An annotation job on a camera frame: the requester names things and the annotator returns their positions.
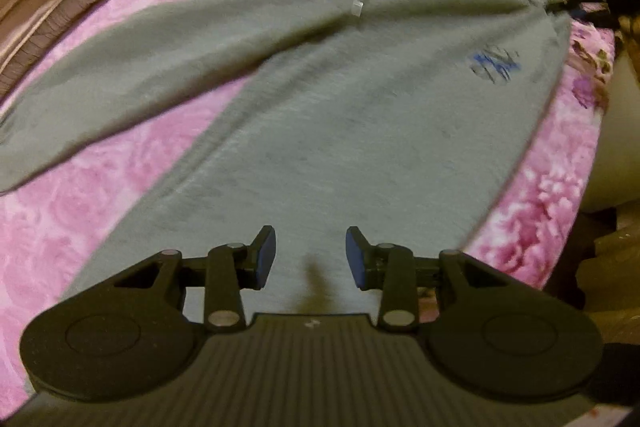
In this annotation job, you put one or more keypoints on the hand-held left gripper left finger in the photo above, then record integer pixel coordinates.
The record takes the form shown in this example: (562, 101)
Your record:
(265, 257)

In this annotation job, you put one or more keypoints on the cream bed side panel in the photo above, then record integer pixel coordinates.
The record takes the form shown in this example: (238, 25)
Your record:
(615, 147)

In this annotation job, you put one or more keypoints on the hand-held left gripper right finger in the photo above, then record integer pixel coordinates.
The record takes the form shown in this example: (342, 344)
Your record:
(356, 257)

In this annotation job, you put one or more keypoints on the pink rose blanket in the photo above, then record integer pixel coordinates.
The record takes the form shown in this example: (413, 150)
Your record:
(100, 232)

